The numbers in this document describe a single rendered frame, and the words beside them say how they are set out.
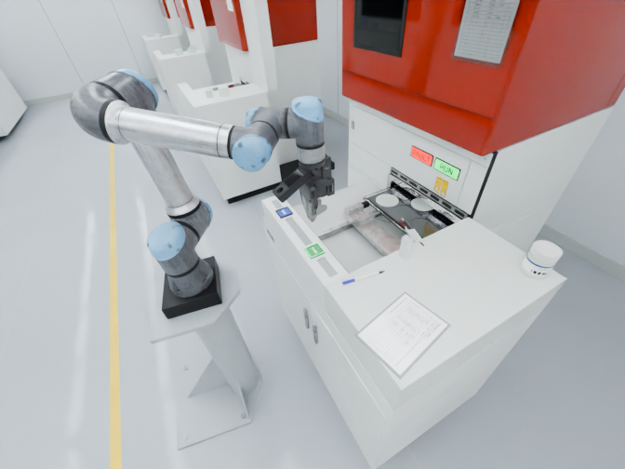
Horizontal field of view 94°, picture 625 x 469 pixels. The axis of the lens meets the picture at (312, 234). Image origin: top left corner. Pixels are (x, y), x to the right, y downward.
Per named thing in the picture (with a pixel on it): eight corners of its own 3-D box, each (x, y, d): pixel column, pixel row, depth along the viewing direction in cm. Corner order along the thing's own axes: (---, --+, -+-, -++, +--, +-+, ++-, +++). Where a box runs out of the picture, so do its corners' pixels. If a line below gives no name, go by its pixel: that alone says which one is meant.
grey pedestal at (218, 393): (178, 450, 141) (76, 381, 87) (179, 365, 173) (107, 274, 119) (280, 412, 151) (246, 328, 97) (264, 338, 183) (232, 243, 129)
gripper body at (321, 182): (335, 196, 86) (334, 159, 78) (309, 206, 83) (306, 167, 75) (322, 184, 91) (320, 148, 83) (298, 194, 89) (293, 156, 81)
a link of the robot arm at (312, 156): (304, 153, 73) (290, 141, 78) (305, 169, 76) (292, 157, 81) (330, 144, 75) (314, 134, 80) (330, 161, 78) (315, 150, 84)
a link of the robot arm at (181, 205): (173, 247, 104) (67, 84, 68) (192, 221, 115) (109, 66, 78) (204, 248, 102) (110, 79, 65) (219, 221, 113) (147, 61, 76)
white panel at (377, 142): (352, 164, 175) (353, 92, 148) (463, 243, 119) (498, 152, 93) (347, 165, 174) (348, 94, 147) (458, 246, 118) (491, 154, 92)
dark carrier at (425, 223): (423, 177, 145) (423, 175, 145) (484, 211, 122) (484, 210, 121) (366, 198, 134) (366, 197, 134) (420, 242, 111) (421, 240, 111)
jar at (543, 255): (529, 259, 92) (542, 236, 86) (551, 273, 87) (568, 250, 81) (514, 267, 90) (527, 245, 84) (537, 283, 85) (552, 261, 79)
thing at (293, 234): (285, 218, 140) (281, 193, 130) (349, 300, 102) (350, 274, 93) (266, 224, 137) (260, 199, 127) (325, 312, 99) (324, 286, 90)
